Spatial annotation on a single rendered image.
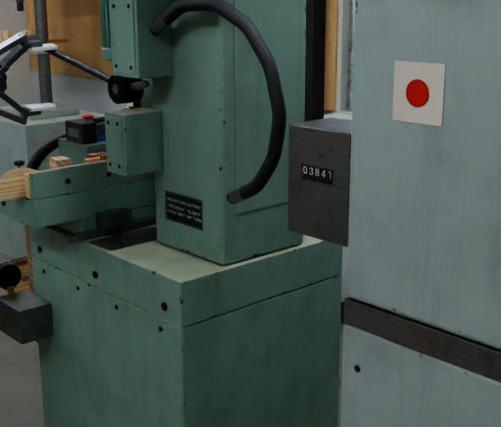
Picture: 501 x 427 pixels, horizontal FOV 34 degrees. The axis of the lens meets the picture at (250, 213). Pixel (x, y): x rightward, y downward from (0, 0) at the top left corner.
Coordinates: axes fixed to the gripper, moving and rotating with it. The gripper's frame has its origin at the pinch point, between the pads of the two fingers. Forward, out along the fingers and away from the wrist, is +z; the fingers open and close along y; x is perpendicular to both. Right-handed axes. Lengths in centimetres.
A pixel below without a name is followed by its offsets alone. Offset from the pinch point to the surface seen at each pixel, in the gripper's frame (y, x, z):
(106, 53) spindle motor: 8.4, -14.0, 5.4
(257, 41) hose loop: 24, -66, 0
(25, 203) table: -19.6, -21.3, -17.1
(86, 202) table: -20.1, -24.9, -5.1
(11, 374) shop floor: -126, 62, 22
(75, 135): -14.3, -1.6, 5.8
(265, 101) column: 9, -56, 14
